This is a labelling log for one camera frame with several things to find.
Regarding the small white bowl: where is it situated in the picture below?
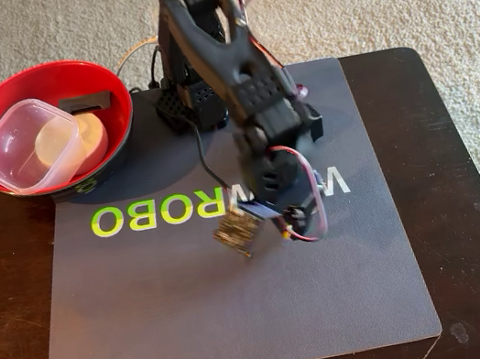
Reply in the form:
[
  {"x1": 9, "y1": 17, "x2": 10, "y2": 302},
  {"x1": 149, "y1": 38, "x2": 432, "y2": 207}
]
[{"x1": 29, "y1": 108, "x2": 115, "y2": 183}]

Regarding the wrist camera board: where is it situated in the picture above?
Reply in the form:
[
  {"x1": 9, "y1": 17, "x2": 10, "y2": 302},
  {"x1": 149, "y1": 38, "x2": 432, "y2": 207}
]
[{"x1": 207, "y1": 198, "x2": 283, "y2": 265}]

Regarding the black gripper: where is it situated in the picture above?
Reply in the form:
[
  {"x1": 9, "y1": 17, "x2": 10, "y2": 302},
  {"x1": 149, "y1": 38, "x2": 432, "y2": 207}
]
[{"x1": 267, "y1": 192, "x2": 326, "y2": 243}]

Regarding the red bowl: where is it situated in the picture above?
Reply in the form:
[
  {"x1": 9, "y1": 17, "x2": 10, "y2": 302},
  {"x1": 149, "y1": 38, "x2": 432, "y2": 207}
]
[{"x1": 0, "y1": 49, "x2": 148, "y2": 214}]

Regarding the grey WOWROBO mat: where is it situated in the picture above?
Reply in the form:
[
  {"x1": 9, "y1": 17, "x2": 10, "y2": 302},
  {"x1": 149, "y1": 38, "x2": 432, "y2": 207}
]
[{"x1": 0, "y1": 45, "x2": 445, "y2": 359}]

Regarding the dark grey printed bracket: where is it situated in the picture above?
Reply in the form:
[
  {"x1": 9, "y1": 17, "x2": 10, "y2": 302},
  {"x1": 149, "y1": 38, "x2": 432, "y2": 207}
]
[{"x1": 57, "y1": 89, "x2": 116, "y2": 119}]

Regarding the red white wrist servo wire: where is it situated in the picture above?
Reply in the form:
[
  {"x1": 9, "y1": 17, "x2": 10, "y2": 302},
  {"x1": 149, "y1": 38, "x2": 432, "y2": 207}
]
[{"x1": 267, "y1": 137, "x2": 333, "y2": 247}]

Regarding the camera USB cable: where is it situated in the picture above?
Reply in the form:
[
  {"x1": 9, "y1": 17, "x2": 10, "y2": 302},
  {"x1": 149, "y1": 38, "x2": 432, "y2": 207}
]
[{"x1": 111, "y1": 27, "x2": 236, "y2": 210}]

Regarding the clear plastic container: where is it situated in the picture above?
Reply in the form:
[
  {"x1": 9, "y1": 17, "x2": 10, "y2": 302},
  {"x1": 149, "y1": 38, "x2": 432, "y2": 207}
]
[{"x1": 0, "y1": 91, "x2": 92, "y2": 201}]

